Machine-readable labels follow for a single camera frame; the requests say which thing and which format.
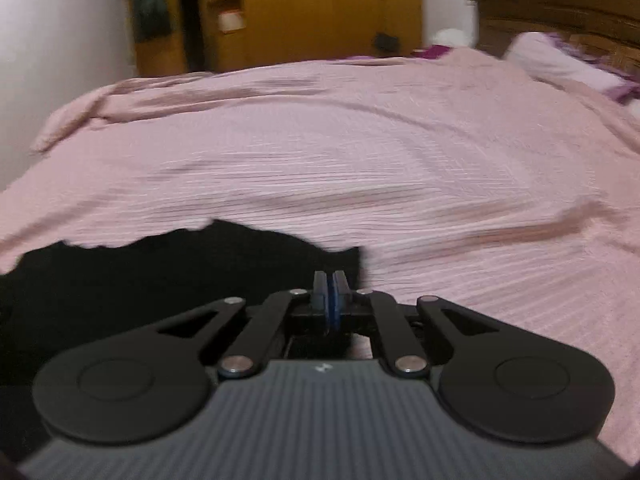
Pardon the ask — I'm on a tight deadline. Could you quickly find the black button cardigan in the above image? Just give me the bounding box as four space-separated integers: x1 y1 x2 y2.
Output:
0 218 362 461

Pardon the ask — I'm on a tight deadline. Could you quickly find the wooden wardrobe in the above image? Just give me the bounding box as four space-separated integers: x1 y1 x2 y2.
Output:
120 0 426 79

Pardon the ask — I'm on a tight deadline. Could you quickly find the pink checked blanket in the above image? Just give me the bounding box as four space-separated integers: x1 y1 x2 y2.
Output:
0 47 640 466

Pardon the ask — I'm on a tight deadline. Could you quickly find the dark wooden headboard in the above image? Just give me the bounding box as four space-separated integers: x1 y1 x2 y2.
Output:
472 0 640 79

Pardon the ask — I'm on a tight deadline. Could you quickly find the dark hanging jacket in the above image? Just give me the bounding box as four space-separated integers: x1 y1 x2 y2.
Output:
126 0 174 44

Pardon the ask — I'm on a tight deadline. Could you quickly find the dark purple cloth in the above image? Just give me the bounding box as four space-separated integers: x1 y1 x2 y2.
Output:
412 44 454 60

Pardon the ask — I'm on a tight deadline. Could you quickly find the light pink pillow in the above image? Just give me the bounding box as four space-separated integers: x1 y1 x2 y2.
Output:
502 31 632 94

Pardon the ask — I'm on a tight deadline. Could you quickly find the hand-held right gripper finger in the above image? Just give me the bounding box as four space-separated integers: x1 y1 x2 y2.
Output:
150 270 334 380
333 270 502 379

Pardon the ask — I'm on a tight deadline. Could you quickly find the pink and white box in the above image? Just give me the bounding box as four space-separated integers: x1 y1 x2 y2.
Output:
217 10 247 35

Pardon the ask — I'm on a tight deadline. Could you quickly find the purple ruffled cloth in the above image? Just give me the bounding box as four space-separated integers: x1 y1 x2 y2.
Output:
547 32 640 105

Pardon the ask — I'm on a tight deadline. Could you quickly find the white soft bundle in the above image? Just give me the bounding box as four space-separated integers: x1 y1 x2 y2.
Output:
432 28 474 49

